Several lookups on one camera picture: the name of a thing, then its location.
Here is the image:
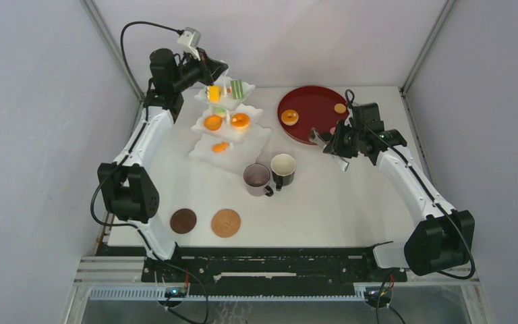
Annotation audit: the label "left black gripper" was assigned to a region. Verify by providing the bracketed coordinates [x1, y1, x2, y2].
[172, 48, 228, 92]

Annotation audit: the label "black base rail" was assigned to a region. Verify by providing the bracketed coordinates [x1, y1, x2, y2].
[96, 246, 408, 297]

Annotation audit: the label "red round tray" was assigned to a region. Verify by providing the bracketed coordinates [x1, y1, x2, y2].
[277, 86, 349, 145]

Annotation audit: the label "metal tongs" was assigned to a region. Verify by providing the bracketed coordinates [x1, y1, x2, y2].
[308, 128, 349, 171]

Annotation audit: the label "dark brown coaster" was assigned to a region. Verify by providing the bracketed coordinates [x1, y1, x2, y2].
[169, 209, 197, 234]

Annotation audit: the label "green donut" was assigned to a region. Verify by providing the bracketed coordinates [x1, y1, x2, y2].
[212, 106, 227, 118]

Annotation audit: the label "black mug white inside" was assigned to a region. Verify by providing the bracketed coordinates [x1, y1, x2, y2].
[270, 153, 297, 191]

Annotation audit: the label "yellow cake slice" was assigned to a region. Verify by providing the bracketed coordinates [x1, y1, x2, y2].
[207, 85, 223, 103]

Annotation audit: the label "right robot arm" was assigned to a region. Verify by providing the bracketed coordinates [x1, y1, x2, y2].
[323, 102, 476, 281]

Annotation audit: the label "purple mug black handle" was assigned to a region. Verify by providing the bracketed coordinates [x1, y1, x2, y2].
[243, 163, 274, 197]

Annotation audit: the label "orange donut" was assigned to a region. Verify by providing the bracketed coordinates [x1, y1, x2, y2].
[230, 113, 251, 132]

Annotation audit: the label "white tiered dessert stand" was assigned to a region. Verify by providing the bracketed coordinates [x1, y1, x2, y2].
[188, 72, 272, 175]

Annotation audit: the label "orange cream cupcake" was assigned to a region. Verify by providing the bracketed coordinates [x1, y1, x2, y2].
[281, 109, 299, 126]

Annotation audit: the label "light brown coaster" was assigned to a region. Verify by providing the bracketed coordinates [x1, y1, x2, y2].
[211, 209, 241, 238]

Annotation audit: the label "green striped cake slice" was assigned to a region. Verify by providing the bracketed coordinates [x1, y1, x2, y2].
[231, 79, 245, 100]

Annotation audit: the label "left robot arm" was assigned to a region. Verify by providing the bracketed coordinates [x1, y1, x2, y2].
[93, 48, 229, 281]

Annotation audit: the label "white cable duct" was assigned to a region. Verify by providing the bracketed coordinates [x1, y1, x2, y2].
[88, 286, 367, 302]

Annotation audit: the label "tan macaron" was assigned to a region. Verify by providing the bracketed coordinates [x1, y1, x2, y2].
[334, 103, 347, 114]

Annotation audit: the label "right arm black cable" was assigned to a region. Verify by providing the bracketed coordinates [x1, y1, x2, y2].
[345, 88, 476, 281]

